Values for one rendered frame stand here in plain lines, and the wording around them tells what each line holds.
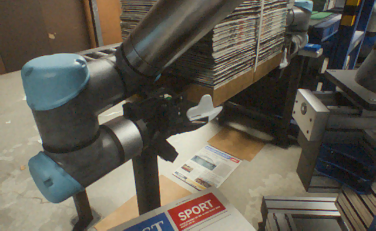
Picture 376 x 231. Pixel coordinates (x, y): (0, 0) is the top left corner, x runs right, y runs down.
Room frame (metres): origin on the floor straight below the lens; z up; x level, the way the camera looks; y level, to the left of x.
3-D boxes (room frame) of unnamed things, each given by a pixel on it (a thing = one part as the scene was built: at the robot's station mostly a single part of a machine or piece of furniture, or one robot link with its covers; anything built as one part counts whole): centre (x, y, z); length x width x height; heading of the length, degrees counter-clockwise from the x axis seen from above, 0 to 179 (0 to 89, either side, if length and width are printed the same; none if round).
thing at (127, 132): (0.35, 0.12, 0.82); 0.08 x 0.05 x 0.08; 51
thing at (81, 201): (0.83, 0.50, 0.34); 0.06 x 0.06 x 0.68; 51
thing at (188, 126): (0.43, 0.00, 0.80); 0.09 x 0.05 x 0.02; 114
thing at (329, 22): (1.95, -0.75, 0.75); 0.70 x 0.65 x 0.10; 141
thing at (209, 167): (1.20, -0.12, 0.00); 0.37 x 0.29 x 0.01; 141
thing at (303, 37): (1.02, -0.44, 0.83); 0.11 x 0.08 x 0.09; 141
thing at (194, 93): (0.62, 0.01, 0.83); 0.29 x 0.16 x 0.04; 51
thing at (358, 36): (1.95, -0.75, 0.38); 0.94 x 0.69 x 0.63; 51
